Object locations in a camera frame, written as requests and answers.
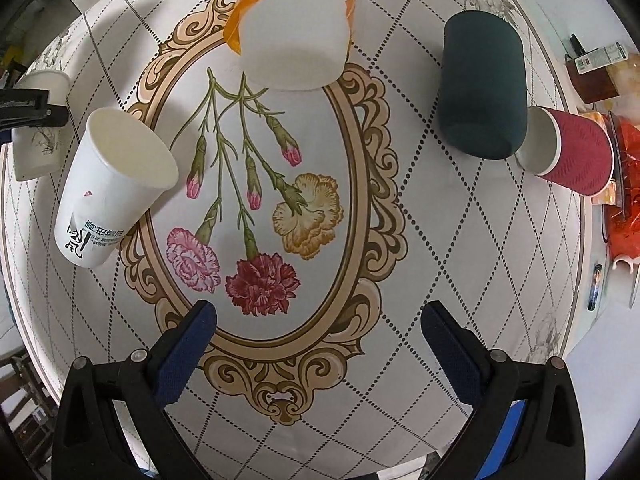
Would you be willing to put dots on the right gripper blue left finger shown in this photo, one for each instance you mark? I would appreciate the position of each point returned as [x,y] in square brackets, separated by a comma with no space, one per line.
[179,350]

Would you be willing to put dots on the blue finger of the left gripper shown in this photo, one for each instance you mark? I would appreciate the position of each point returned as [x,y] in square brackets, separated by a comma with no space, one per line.
[30,108]

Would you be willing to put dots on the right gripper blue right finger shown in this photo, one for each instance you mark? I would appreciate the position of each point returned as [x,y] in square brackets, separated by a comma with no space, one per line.
[454,350]

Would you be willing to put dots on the white paper cup green text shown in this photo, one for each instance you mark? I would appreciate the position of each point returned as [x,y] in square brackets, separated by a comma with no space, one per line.
[120,169]

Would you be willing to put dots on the red ribbed paper cup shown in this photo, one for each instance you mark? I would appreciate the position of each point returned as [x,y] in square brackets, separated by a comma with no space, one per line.
[566,149]

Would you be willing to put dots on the dark teal paper cup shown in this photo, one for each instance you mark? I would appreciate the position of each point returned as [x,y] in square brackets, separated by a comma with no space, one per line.
[482,96]

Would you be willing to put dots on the orange and white paper cup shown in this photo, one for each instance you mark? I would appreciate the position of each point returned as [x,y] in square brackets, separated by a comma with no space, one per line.
[291,45]

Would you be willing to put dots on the orange plastic bag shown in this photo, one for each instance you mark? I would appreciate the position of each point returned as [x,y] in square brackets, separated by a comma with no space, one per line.
[623,223]

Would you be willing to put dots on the floral diamond pattern tablecloth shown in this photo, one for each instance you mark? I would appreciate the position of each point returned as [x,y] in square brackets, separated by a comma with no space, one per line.
[318,223]

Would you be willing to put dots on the brown glass jar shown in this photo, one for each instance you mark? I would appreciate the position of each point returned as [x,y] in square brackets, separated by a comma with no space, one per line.
[593,86]

